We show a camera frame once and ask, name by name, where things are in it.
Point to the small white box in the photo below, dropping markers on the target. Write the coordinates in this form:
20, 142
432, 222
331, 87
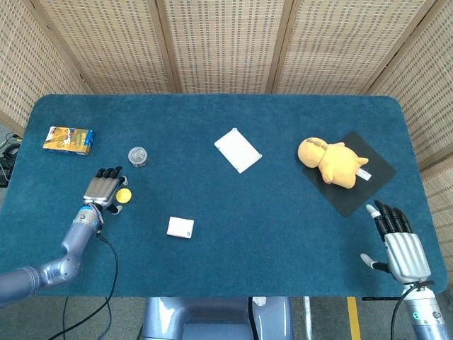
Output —
180, 227

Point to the white flat plastic tray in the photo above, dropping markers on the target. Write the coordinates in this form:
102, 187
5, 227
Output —
238, 150

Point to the blue table cloth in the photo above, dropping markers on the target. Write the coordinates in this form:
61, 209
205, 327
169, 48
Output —
226, 202

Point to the silver blue robot torso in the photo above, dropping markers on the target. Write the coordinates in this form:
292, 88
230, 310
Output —
216, 318

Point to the clear jar of paper clips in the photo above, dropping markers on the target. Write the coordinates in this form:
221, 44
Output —
138, 156

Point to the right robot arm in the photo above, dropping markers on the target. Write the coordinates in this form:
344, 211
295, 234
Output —
423, 311

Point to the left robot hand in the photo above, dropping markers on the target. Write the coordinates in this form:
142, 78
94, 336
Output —
102, 189

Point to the black mouse pad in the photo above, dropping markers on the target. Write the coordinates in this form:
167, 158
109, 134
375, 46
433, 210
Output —
368, 184

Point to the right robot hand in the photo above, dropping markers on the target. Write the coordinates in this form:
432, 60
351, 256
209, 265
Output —
401, 244

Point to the yellow ball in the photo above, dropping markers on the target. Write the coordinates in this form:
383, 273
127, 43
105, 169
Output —
124, 195

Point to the woven bamboo folding screen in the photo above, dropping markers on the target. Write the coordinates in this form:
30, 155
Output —
226, 46

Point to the yellow plush dinosaur toy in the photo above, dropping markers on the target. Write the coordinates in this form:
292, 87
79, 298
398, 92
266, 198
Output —
332, 159

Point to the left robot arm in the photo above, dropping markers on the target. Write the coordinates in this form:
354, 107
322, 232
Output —
60, 255

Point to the blue yellow cardboard box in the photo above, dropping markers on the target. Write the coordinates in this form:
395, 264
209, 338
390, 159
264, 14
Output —
69, 139

